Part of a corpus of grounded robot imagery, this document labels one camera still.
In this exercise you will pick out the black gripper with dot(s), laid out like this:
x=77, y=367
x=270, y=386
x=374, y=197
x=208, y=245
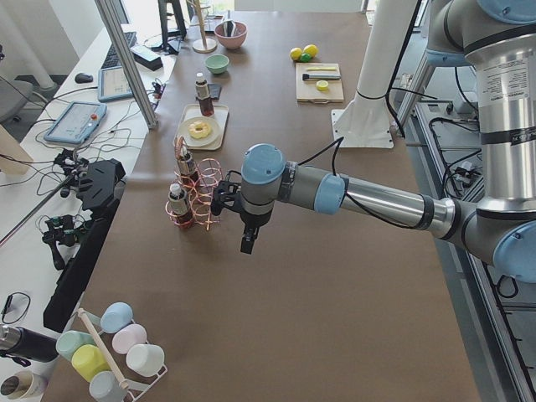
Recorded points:
x=252, y=219

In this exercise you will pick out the tea bottle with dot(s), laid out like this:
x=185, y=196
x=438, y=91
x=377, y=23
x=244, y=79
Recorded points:
x=203, y=95
x=179, y=205
x=187, y=165

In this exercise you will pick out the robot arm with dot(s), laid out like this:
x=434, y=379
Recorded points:
x=497, y=38

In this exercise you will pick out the cream serving tray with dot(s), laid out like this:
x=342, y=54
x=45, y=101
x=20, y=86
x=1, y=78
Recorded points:
x=221, y=114

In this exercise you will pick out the glazed donut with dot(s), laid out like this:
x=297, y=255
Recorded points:
x=199, y=129

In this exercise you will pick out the white round plate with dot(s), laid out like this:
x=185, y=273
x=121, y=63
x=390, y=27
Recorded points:
x=183, y=131

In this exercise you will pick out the grey folded cloth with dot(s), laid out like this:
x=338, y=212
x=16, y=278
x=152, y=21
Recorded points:
x=214, y=91

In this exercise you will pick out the wooden cutting board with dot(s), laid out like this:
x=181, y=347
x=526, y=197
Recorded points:
x=307, y=91

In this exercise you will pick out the pink cup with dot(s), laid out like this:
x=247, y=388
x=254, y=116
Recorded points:
x=128, y=337

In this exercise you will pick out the blue cup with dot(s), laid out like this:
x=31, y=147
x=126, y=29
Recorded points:
x=116, y=316

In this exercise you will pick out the black device housing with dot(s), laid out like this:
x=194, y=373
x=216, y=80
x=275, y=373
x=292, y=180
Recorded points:
x=75, y=249

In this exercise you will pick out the lemon half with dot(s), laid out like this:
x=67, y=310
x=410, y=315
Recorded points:
x=322, y=85

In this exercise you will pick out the white cup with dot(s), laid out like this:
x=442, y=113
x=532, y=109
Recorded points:
x=145, y=359

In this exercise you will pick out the mint green bowl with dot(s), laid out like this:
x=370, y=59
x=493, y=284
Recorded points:
x=217, y=64

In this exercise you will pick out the yellow plastic knife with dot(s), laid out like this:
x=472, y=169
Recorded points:
x=322, y=68

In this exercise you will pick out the green lime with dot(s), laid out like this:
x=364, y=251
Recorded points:
x=305, y=58

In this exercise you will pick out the yellow lemon near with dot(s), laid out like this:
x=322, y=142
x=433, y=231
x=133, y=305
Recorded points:
x=296, y=53

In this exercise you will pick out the yellow lemon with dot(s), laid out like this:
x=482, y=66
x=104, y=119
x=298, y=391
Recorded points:
x=311, y=50
x=296, y=53

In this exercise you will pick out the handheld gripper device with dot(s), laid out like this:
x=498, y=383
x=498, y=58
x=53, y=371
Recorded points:
x=64, y=230

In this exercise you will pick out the pink bowl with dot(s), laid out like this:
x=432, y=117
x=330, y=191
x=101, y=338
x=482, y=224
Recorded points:
x=234, y=42

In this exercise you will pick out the yellow lemon far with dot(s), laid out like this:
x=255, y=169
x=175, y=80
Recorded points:
x=311, y=50

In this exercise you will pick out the blue teach pendant far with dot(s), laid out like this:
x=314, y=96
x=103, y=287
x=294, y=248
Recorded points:
x=113, y=85

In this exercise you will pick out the blue teach pendant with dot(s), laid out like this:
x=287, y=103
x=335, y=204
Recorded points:
x=76, y=123
x=113, y=85

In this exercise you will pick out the blue teach pendant near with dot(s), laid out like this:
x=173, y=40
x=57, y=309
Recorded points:
x=76, y=123

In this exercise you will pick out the metal ice scoop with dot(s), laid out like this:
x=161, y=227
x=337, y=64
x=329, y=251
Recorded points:
x=230, y=27

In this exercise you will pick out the black box on desk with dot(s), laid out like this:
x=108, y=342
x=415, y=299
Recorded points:
x=146, y=57

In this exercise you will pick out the yellow cup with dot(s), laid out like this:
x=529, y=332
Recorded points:
x=88, y=361

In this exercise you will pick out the mint cup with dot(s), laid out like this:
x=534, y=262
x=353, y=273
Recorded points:
x=70, y=341

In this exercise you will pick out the monitor stand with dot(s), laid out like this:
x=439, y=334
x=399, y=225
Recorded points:
x=172, y=25

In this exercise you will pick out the grey cup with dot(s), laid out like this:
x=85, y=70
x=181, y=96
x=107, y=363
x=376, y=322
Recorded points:
x=104, y=387

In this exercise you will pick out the black keyboard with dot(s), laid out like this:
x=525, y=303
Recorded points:
x=112, y=58

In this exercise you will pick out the black computer mouse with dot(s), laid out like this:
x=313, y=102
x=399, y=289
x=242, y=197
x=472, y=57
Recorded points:
x=82, y=78

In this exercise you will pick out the eyeglasses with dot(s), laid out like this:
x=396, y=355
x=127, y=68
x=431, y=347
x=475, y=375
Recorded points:
x=15, y=307

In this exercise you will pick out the black thermos bottle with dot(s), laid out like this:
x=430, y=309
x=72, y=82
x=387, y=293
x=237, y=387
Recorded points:
x=24, y=346

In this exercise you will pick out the copper wire bottle rack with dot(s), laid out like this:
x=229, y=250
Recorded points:
x=199, y=194

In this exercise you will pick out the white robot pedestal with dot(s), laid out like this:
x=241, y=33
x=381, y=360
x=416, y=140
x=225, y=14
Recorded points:
x=366, y=120

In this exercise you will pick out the aluminium frame post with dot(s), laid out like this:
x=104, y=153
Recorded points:
x=110, y=19

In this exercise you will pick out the white wire cup rack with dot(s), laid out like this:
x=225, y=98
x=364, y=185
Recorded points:
x=137, y=386

